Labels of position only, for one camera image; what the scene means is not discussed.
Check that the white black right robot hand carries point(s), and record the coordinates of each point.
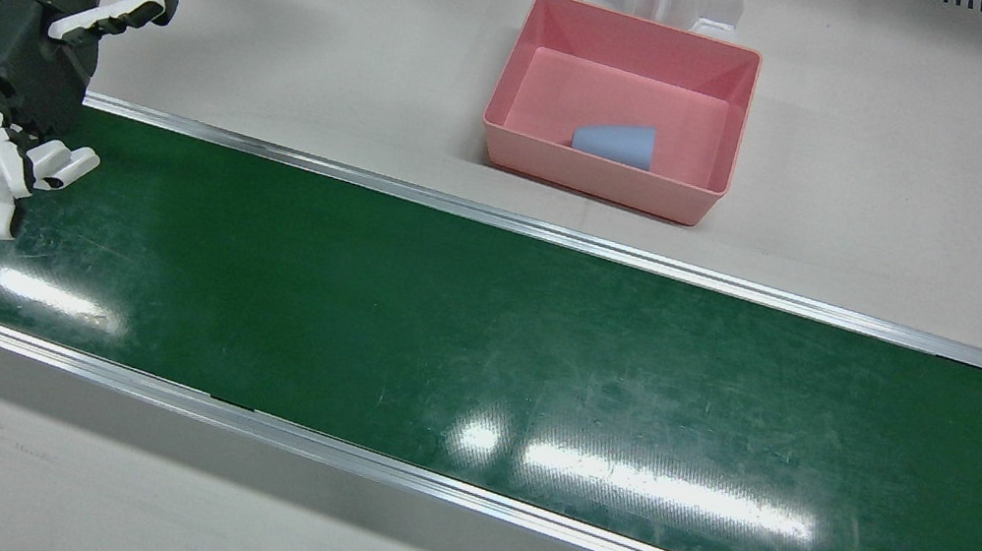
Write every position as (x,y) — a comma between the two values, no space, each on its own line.
(29,54)

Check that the blue plastic cup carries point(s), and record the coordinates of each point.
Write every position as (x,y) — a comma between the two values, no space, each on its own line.
(618,143)

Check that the pink plastic box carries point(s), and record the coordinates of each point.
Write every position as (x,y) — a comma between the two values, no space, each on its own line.
(586,182)

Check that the green conveyor belt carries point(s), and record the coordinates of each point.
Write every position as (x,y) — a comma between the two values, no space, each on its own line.
(441,337)

